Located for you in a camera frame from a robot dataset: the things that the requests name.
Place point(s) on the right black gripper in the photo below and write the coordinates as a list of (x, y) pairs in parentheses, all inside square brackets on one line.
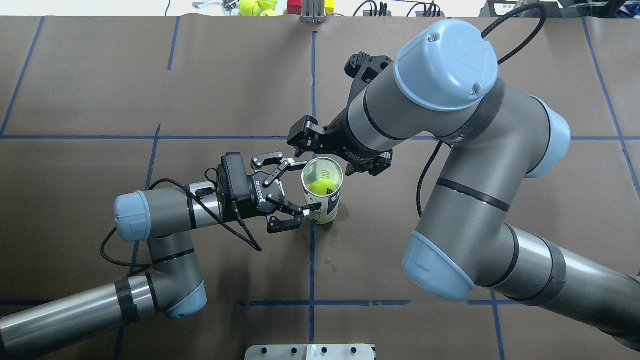
[(338, 136)]

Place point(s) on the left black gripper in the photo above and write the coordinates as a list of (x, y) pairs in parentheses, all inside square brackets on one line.
[(261, 193)]

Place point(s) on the clear tennis ball can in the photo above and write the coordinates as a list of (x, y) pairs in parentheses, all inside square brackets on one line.
[(323, 167)]

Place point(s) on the tennis ball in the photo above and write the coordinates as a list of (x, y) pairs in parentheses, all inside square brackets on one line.
[(322, 187)]

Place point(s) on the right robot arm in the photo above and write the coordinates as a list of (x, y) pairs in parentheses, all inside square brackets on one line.
[(445, 81)]

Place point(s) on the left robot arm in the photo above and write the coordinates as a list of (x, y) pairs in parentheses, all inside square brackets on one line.
[(171, 283)]

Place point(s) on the spare tennis ball three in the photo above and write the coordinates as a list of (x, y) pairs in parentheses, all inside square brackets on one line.
[(269, 13)]

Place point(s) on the spare tennis ball two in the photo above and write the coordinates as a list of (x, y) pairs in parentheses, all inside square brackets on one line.
[(268, 4)]

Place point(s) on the spare tennis ball one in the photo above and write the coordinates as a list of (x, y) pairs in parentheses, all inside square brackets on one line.
[(249, 8)]

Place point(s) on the red foam cube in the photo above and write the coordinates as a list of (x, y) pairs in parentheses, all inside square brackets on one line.
[(294, 7)]

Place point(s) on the yellow foam cube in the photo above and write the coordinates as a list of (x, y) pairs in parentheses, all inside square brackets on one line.
[(329, 6)]

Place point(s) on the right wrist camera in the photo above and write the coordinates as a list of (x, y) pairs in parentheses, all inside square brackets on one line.
[(363, 68)]

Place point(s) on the white mounting post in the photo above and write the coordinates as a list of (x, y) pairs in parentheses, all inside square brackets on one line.
[(333, 351)]

